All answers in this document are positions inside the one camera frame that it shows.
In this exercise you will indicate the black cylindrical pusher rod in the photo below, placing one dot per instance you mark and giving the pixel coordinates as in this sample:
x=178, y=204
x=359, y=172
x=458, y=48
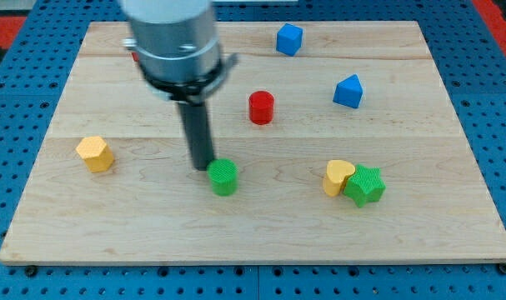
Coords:
x=198, y=134

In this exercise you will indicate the green cylinder block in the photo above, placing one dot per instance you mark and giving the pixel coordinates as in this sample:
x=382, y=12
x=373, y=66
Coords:
x=223, y=176

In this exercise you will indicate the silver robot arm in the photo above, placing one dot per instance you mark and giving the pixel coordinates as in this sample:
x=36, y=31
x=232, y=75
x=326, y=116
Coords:
x=181, y=57

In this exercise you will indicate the yellow heart block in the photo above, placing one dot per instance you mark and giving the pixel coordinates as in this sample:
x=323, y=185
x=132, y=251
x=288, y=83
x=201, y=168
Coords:
x=336, y=176

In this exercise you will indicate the red cylinder block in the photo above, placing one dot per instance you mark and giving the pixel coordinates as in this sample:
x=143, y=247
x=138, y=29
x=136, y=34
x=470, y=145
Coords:
x=261, y=107

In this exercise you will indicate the small red block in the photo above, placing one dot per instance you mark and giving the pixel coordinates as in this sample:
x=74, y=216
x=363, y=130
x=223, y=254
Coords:
x=135, y=56

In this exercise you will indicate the yellow hexagon block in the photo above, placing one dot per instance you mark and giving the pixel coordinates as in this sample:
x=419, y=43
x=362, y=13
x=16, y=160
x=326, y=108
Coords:
x=95, y=153

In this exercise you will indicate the blue cube block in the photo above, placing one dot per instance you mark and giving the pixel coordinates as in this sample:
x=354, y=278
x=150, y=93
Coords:
x=289, y=39

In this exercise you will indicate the blue pentagon block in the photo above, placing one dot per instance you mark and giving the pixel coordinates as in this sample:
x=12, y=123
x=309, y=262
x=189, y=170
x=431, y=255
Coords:
x=349, y=92

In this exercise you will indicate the wooden board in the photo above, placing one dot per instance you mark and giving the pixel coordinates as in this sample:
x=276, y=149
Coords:
x=152, y=208

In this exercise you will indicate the green star block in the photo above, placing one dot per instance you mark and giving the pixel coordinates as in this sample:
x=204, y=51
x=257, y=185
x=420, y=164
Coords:
x=365, y=185

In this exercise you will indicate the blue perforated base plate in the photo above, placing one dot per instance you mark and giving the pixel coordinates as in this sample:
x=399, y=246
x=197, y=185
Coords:
x=37, y=65

